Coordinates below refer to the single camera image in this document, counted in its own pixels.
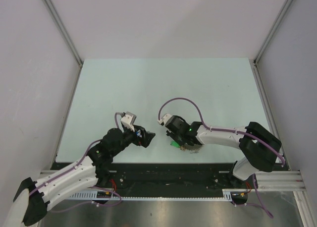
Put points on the white cable duct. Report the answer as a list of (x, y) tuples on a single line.
[(93, 195)]

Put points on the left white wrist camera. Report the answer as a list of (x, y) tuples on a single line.
[(127, 121)]

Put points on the left aluminium frame post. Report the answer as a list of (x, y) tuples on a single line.
[(62, 29)]

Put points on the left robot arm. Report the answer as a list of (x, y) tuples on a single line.
[(89, 171)]

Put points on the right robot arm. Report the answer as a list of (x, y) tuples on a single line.
[(259, 146)]

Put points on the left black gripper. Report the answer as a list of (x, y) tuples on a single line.
[(146, 136)]

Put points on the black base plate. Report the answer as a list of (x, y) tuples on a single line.
[(168, 180)]

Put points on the aluminium frame post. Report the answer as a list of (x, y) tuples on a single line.
[(62, 29), (276, 24)]

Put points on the green key tag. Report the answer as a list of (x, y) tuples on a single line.
[(175, 144)]

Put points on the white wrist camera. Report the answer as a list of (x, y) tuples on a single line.
[(127, 121), (164, 119)]

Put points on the blue tagged key bunch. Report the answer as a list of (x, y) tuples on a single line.
[(140, 134)]

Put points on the metal disc keyring holder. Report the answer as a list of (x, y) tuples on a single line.
[(191, 149)]

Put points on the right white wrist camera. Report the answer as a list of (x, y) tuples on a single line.
[(164, 119)]

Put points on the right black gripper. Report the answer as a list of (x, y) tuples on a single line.
[(172, 135)]

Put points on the right aluminium frame post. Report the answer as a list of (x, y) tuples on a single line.
[(276, 24)]

